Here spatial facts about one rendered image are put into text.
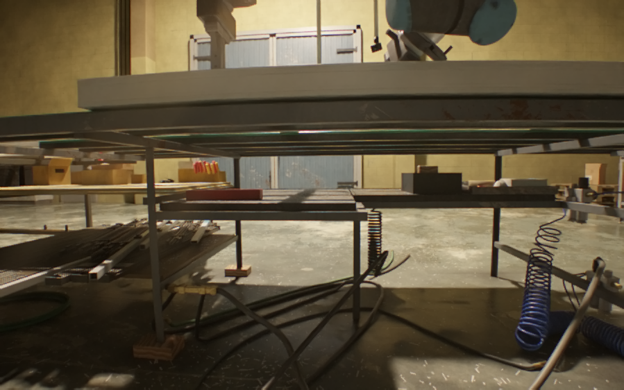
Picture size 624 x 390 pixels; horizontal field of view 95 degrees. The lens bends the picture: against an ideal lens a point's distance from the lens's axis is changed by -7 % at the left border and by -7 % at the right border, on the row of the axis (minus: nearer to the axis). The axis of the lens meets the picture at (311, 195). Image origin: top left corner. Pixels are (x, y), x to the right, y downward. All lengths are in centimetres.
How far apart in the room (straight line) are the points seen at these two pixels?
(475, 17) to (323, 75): 31
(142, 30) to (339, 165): 559
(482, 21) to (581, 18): 907
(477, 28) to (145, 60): 821
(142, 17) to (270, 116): 835
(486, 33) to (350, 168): 659
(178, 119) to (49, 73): 1004
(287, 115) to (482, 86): 43
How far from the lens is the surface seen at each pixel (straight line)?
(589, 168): 805
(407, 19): 64
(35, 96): 1104
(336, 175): 717
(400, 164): 698
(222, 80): 78
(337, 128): 97
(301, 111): 73
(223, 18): 82
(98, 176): 212
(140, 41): 882
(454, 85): 77
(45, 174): 248
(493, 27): 71
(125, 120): 89
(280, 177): 732
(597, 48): 975
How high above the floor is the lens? 69
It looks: 4 degrees down
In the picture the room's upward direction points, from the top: 1 degrees counter-clockwise
